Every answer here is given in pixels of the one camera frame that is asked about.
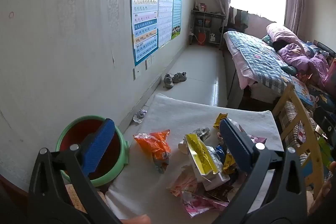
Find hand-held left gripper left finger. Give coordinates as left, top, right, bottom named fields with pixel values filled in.
left=28, top=118, right=121, bottom=224

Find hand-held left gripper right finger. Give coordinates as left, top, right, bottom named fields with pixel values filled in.
left=211, top=118, right=310, bottom=224

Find blue snack wrapper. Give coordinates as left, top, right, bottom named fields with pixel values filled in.
left=214, top=145, right=226, bottom=161

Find maroon snack bag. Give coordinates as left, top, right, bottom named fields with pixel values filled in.
left=231, top=120, right=267, bottom=146

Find green plastic bin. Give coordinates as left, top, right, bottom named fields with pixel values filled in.
left=55, top=115, right=131, bottom=187

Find yellow snack wrapper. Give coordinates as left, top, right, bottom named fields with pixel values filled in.
left=223, top=153, right=238, bottom=174
left=213, top=113, right=228, bottom=130

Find person's right hand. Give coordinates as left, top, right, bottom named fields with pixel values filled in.
left=310, top=161, right=336, bottom=215

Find red white box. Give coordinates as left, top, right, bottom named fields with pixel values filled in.
left=298, top=122, right=307, bottom=143

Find crumpled silver wrapper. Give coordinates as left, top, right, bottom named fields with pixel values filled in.
left=193, top=127, right=211, bottom=140

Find plaid seat cushion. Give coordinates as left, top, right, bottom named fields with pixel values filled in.
left=280, top=101, right=315, bottom=161

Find wooden chair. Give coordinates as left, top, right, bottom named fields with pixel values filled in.
left=272, top=82, right=326, bottom=201

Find long yellow foil packet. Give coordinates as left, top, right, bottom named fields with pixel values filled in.
left=184, top=133, right=218, bottom=176

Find colourful picture book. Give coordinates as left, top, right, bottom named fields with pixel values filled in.
left=291, top=77, right=314, bottom=106

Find dark brown wrapper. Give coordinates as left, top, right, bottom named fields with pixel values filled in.
left=205, top=183, right=234, bottom=202

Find crumpled paper ball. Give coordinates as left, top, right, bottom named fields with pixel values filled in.
left=133, top=109, right=147, bottom=123

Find orange snack wrapper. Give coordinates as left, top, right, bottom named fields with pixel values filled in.
left=133, top=130, right=172, bottom=174

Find white orange snack packet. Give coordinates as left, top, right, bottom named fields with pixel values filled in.
left=167, top=166, right=200, bottom=197

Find white towel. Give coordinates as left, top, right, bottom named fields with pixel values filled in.
left=105, top=93, right=285, bottom=220

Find purple duvet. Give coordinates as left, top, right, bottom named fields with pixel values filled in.
left=278, top=43, right=330, bottom=88

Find pink heart print wrapper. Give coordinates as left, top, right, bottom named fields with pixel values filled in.
left=181, top=191, right=229, bottom=218

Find bed with plaid quilt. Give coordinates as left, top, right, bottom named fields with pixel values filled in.
left=226, top=30, right=298, bottom=94

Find pink rolled pillow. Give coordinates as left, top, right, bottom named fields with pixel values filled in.
left=266, top=22, right=305, bottom=48

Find dark hanging clothes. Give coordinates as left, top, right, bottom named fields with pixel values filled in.
left=228, top=7, right=248, bottom=31

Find metal shelf rack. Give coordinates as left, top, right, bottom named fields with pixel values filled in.
left=190, top=9, right=227, bottom=50

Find blue bordered wall poster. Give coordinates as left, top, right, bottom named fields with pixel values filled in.
left=130, top=0, right=159, bottom=67

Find green bordered wall poster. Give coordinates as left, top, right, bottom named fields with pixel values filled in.
left=171, top=0, right=182, bottom=40

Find white wall poster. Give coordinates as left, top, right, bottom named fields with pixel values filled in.
left=157, top=0, right=174, bottom=48

